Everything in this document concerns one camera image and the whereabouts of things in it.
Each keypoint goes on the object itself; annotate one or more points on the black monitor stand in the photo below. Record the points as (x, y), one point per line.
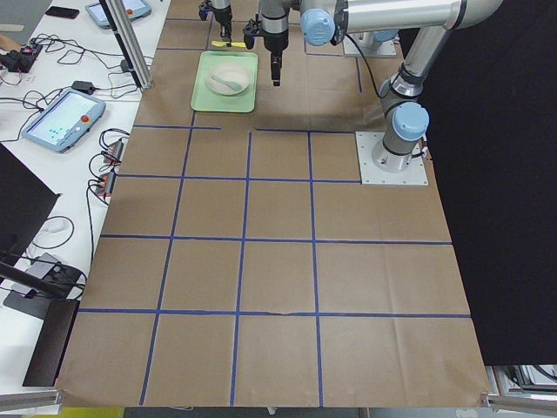
(26, 203)

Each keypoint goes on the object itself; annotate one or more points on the white round plate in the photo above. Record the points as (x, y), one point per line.
(236, 73)

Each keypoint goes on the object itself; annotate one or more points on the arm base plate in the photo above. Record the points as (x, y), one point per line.
(377, 166)

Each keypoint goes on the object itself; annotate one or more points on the black smartphone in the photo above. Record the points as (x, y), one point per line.
(62, 12)

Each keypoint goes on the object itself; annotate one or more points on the yellow plastic fork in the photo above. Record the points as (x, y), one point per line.
(224, 44)

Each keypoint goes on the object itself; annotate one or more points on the aluminium frame post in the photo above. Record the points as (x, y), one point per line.
(126, 38)

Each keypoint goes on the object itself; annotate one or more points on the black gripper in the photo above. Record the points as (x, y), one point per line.
(276, 42)
(224, 18)

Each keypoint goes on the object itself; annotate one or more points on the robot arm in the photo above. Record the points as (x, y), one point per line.
(206, 7)
(361, 29)

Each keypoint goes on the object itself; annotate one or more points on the black power adapter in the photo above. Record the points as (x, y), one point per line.
(84, 87)

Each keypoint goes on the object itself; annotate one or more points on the teal plastic spoon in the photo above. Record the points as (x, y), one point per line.
(230, 84)

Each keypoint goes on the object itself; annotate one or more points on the light green tray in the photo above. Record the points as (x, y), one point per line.
(203, 99)

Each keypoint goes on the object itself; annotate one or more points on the grey usb hub box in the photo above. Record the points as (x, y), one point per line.
(45, 268)

